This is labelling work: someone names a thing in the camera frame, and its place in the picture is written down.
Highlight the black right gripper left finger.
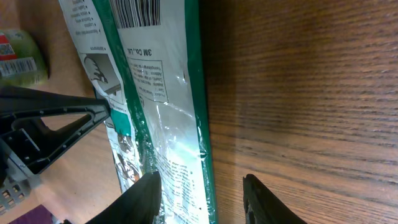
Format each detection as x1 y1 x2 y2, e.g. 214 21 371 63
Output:
87 171 162 224

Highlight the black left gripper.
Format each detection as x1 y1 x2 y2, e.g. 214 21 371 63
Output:
1 86 110 215

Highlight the green white sponge package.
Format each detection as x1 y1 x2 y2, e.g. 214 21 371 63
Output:
59 0 218 223

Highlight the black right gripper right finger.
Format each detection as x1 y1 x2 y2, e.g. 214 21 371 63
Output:
243 174 306 224

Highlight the green lid jar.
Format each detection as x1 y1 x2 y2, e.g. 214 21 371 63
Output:
1 29 49 87

